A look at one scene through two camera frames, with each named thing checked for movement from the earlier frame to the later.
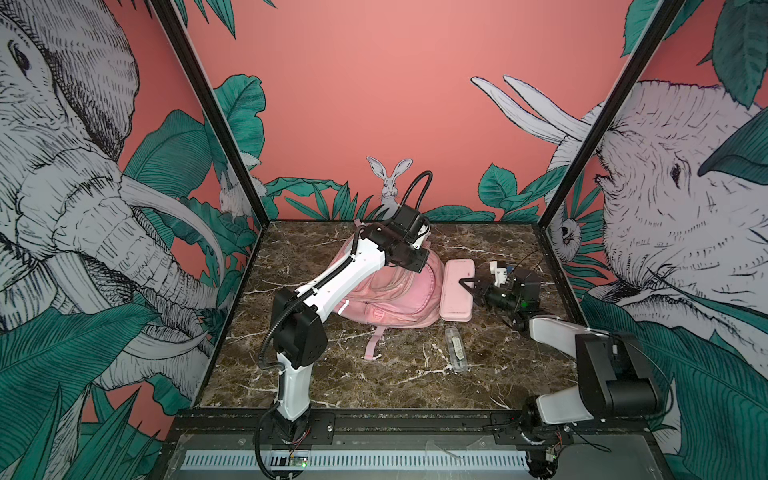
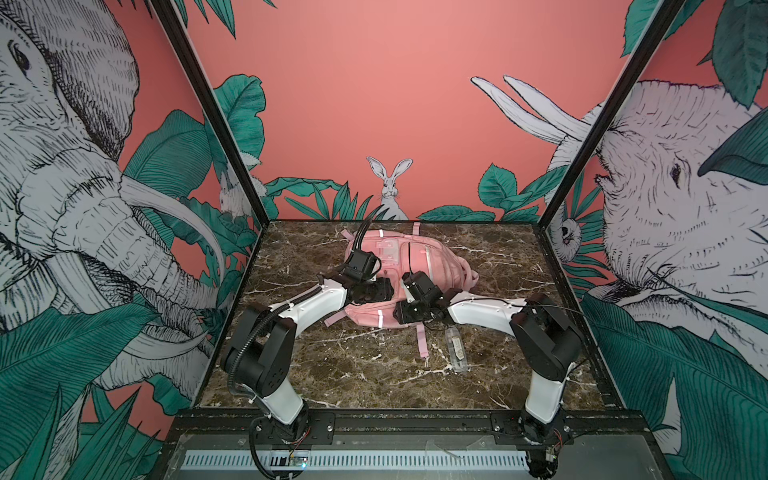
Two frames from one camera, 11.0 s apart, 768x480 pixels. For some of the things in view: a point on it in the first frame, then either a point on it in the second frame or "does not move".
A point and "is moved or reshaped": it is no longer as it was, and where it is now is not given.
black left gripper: x=419 y=266 -> x=385 y=290
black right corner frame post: x=646 y=51 does not move
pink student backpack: x=393 y=297 is moved or reshaped
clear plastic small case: x=456 y=349 does not move
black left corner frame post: x=210 y=103 does not move
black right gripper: x=488 y=292 -> x=403 y=313
